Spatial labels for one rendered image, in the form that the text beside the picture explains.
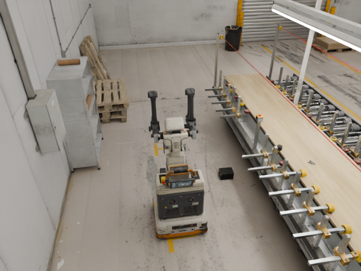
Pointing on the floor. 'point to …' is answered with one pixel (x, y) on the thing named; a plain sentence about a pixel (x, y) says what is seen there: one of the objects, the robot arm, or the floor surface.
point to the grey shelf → (78, 112)
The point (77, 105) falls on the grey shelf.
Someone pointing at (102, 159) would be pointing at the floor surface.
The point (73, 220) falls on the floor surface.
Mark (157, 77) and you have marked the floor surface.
